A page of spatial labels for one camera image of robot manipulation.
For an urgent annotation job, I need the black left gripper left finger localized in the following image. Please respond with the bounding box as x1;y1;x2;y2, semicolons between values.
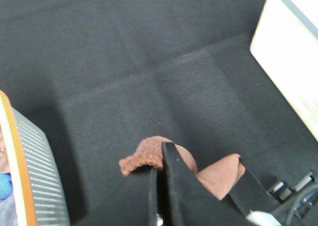
76;166;158;226

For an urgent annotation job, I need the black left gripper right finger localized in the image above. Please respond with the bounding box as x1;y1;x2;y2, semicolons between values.
161;142;251;226

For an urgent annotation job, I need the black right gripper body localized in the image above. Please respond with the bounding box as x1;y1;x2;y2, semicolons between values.
229;158;318;226

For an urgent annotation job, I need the brown microfibre towel white tag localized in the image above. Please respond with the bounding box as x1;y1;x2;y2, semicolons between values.
119;136;246;200

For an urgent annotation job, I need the grey perforated basket orange rim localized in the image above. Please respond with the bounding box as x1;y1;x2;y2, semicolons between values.
0;92;71;226

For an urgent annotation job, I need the blue cloth inside basket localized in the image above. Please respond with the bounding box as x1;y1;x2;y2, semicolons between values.
0;173;13;200

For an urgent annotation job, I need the black table cloth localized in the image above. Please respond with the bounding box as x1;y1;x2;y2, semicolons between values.
0;0;318;224

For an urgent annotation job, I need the white plastic basket grey rim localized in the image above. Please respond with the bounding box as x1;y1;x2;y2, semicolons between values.
250;0;318;138

